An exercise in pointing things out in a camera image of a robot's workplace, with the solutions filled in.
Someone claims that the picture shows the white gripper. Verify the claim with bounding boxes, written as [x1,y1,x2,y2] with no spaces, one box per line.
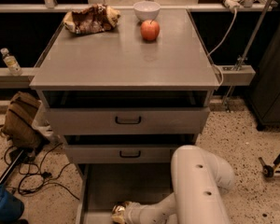
[121,201,152,224]

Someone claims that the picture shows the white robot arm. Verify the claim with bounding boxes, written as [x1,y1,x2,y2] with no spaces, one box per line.
[123,146,234,224]

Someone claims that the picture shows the grey bottom drawer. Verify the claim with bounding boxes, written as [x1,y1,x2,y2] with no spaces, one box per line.
[75,163,173,224]

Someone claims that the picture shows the grey drawer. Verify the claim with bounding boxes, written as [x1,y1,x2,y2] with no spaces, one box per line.
[63,133,198,164]
[75,163,173,224]
[42,91,211,135]

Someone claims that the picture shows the grey middle drawer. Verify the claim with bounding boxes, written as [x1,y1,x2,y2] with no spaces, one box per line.
[63,133,198,164]

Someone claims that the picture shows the grey top drawer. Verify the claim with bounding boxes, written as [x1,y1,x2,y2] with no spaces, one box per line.
[42,91,211,135]

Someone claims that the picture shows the grey drawer cabinet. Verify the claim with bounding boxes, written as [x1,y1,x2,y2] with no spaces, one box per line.
[29,8,221,224]

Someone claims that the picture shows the blue container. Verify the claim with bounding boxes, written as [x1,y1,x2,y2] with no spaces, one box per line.
[0,186,24,222]

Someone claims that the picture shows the brown backpack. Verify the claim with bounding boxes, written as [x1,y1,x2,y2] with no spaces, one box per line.
[1,91,49,149]

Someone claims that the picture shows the black wheeled stand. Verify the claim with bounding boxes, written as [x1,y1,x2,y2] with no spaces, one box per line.
[259,153,280,178]

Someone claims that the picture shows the red apple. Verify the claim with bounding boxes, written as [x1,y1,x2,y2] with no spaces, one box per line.
[140,20,160,41]

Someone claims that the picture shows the dark cabinet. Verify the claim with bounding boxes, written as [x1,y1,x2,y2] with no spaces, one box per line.
[247,0,280,130]

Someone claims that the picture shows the clear plastic bottle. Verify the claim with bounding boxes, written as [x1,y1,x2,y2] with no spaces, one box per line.
[0,48,22,76]

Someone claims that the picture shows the metal tripod pole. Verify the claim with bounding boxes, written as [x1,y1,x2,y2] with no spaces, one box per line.
[222,0,273,111]

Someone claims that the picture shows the crumpled brown chip bag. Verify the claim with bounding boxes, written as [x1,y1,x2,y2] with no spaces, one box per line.
[63,4,120,35]

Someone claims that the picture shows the white bowl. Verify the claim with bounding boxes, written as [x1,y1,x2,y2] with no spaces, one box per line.
[133,1,161,21]

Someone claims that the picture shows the black floor cables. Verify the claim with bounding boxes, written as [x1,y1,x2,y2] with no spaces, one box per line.
[3,142,81,202]

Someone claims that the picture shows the white cable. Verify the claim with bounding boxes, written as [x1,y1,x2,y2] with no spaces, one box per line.
[206,7,239,87]

